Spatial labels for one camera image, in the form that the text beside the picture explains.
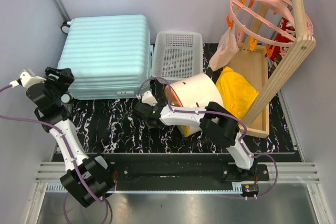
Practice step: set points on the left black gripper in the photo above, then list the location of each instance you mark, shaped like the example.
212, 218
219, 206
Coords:
64, 81

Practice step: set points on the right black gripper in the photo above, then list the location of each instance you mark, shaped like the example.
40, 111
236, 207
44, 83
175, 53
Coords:
153, 106

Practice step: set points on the white round drum box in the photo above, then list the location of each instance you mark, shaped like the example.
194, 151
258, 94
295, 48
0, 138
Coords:
193, 92

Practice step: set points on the light blue hard-shell suitcase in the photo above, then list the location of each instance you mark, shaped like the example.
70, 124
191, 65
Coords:
109, 56

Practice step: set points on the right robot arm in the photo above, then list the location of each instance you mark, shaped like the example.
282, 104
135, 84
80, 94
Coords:
216, 123

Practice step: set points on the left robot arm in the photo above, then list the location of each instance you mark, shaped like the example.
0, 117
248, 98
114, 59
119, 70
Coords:
87, 179

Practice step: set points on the black marble pattern mat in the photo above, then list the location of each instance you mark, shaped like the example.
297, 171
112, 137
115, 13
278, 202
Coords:
108, 126

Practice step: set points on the white perforated plastic basket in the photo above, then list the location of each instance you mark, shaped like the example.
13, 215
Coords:
177, 55

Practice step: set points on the yellow cloth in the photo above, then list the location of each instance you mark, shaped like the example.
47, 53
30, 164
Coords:
236, 92

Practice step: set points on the translucent pink plastic bag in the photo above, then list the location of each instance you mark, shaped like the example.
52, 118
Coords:
226, 49

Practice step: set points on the wooden tray base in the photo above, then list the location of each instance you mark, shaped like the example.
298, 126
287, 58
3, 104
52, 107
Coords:
253, 66

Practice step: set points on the red cloth item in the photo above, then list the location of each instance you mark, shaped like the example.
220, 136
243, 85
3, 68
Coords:
279, 52

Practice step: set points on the pink round clip hanger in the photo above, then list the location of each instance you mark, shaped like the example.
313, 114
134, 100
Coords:
292, 10

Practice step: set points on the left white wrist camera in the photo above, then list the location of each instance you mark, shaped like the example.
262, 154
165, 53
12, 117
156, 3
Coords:
27, 79

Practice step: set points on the wooden hanger rack frame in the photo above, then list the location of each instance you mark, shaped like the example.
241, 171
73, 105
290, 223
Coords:
296, 54

